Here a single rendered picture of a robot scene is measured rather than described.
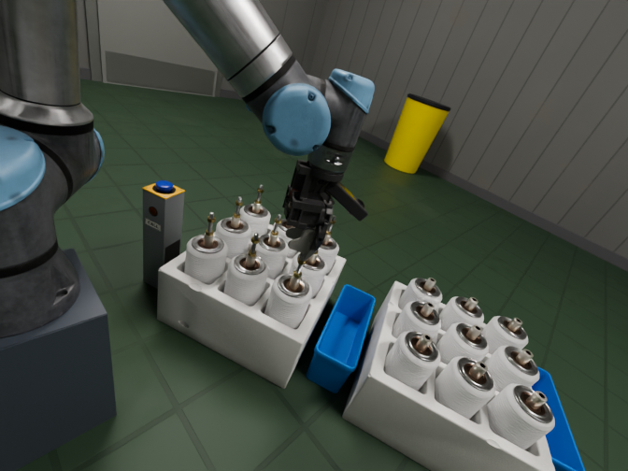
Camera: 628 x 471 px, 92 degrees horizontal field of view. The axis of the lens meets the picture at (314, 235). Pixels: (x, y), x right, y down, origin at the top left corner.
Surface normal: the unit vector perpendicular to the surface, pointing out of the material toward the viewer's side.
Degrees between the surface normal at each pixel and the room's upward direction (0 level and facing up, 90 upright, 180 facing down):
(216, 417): 0
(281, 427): 0
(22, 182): 87
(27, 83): 91
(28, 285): 72
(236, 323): 90
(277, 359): 90
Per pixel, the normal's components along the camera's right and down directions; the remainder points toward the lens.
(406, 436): -0.37, 0.39
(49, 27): 0.74, 0.55
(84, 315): 0.28, -0.81
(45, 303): 0.93, 0.15
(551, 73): -0.68, 0.21
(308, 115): 0.17, 0.56
